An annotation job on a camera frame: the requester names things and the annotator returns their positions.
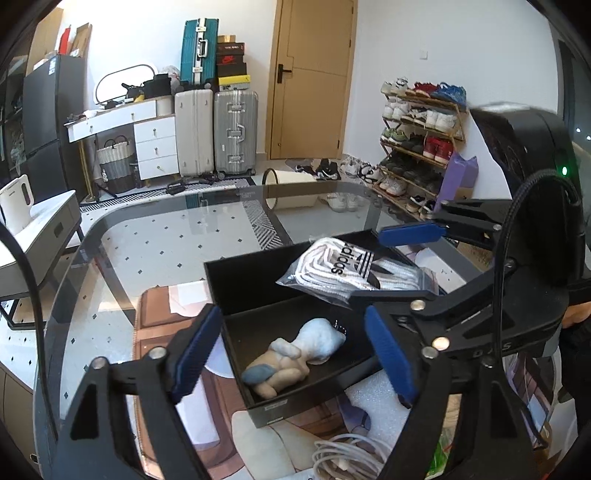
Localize purple bag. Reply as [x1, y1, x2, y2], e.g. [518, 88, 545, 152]
[436, 152, 478, 217]

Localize folded cardboard box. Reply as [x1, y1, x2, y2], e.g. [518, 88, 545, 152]
[25, 7, 93, 75]

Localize white electric kettle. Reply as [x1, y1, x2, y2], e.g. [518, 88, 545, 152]
[0, 175, 34, 236]

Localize printed desk mat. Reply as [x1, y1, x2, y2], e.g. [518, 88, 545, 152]
[131, 284, 578, 480]

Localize silver suitcase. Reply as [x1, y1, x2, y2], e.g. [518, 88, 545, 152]
[213, 90, 259, 178]

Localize person's right hand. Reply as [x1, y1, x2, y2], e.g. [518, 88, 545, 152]
[561, 302, 591, 332]

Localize white cable bundle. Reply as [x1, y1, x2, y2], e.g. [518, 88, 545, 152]
[313, 433, 398, 480]

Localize white foam piece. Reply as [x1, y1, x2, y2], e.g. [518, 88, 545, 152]
[344, 376, 419, 444]

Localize black cardboard box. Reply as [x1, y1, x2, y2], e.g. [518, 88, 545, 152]
[204, 229, 428, 429]

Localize white suitcase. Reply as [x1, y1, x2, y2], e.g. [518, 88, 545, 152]
[174, 89, 215, 177]

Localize white dressing table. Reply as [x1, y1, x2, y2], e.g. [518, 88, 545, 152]
[67, 99, 181, 185]

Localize dark glass cabinet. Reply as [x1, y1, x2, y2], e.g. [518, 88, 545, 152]
[0, 55, 28, 185]

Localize clear bag of white laces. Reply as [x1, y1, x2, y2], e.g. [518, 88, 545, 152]
[276, 237, 439, 309]

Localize scattered shoes group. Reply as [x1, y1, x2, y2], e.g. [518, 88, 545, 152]
[295, 154, 384, 213]

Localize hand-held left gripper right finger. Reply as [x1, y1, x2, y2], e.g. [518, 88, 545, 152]
[364, 305, 541, 480]

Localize oval mirror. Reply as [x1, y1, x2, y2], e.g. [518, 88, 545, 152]
[95, 64, 158, 109]

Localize woven basket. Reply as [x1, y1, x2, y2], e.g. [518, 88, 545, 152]
[95, 136, 137, 195]

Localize shoe rack with shoes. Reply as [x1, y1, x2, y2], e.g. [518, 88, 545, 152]
[379, 76, 467, 220]

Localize teal suitcase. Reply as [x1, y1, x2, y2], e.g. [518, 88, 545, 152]
[180, 18, 220, 86]

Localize black braided cable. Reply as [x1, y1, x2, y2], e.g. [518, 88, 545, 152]
[489, 170, 583, 315]

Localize wooden shoe rack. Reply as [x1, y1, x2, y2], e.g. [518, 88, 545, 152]
[379, 90, 467, 217]

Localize white trash bin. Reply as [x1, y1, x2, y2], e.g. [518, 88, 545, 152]
[262, 168, 319, 210]

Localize wooden door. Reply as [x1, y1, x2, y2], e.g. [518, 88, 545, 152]
[270, 0, 358, 162]

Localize black bag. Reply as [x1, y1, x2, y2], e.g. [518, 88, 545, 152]
[141, 74, 172, 99]

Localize grey side cabinet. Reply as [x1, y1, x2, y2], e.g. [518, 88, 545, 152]
[0, 189, 86, 330]

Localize blue and beige plush toy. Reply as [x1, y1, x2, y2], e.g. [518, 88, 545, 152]
[241, 318, 346, 398]

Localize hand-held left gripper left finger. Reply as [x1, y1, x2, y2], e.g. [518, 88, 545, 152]
[58, 304, 225, 480]

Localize black refrigerator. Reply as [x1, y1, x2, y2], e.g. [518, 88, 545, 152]
[22, 54, 88, 204]

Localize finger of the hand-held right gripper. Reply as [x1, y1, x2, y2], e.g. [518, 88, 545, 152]
[348, 272, 513, 354]
[378, 198, 513, 252]

